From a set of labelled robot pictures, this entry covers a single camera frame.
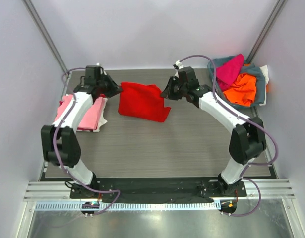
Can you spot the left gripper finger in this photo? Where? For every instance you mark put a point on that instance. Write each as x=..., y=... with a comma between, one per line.
x=110, y=84
x=112, y=92

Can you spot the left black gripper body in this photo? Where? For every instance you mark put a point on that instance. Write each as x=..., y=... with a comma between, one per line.
x=103, y=84

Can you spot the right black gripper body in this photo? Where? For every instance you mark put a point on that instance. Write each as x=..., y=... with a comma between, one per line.
x=172, y=87

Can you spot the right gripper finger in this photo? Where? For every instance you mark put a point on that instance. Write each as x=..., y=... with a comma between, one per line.
x=174, y=96
x=170, y=87

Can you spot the red t shirt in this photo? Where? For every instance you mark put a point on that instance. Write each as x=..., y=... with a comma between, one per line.
x=142, y=101

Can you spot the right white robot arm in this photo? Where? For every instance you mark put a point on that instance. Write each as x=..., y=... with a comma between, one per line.
x=247, y=140

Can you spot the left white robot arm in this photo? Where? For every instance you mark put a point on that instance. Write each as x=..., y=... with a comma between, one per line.
x=59, y=142

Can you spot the folded pink t shirt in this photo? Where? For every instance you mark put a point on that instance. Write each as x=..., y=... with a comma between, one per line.
x=90, y=120

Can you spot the blue laundry basket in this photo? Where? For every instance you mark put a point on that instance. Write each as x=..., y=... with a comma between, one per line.
x=211, y=67

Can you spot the magenta t shirt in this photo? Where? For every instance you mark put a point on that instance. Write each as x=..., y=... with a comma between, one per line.
x=227, y=70

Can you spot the orange t shirt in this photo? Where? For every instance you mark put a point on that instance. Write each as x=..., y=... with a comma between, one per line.
x=242, y=91

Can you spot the white t shirt in basket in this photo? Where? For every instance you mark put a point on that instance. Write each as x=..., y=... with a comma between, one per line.
x=265, y=72

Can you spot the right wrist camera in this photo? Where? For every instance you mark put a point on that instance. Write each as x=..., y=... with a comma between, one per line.
x=178, y=65

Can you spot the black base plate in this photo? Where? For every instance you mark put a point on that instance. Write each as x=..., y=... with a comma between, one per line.
x=158, y=190

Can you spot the right aluminium frame post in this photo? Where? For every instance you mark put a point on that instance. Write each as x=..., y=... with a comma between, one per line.
x=276, y=11

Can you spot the aluminium frame post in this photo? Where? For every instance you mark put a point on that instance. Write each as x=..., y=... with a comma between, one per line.
x=276, y=11
x=45, y=34

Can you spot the left aluminium frame post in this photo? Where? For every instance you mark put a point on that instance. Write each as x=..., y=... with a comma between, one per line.
x=45, y=34

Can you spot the white slotted cable duct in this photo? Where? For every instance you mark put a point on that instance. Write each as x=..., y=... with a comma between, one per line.
x=94, y=206

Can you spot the aluminium front rail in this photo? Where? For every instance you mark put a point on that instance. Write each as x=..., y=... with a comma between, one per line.
x=269, y=189

